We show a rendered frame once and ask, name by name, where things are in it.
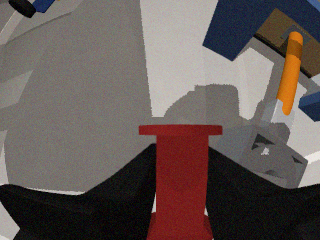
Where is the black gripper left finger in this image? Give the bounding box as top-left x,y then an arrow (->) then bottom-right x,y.
0,144 -> 156,240

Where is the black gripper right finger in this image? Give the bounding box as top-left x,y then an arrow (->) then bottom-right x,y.
205,147 -> 320,240

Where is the clear-panelled rack with blue corner posts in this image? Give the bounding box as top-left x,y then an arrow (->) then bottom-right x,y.
308,73 -> 320,96

